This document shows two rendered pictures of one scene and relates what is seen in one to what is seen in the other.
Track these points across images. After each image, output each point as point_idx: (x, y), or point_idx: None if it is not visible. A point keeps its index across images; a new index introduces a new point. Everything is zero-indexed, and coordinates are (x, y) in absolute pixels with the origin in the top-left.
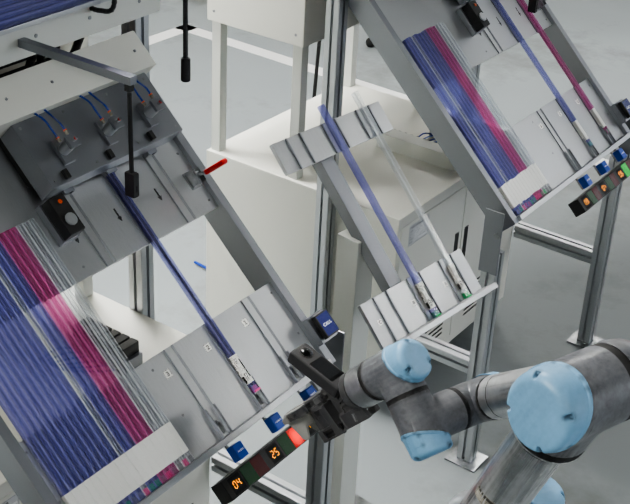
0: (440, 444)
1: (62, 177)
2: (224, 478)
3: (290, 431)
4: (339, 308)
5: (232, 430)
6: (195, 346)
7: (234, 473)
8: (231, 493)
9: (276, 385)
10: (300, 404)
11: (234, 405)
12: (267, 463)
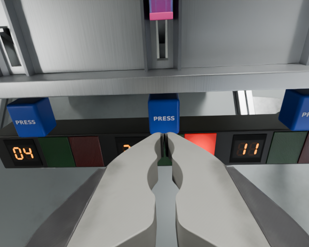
0: None
1: None
2: (9, 132)
3: (194, 138)
4: None
5: (27, 74)
6: None
7: (25, 138)
8: (5, 159)
9: (242, 37)
10: (182, 173)
11: (78, 19)
12: (105, 157)
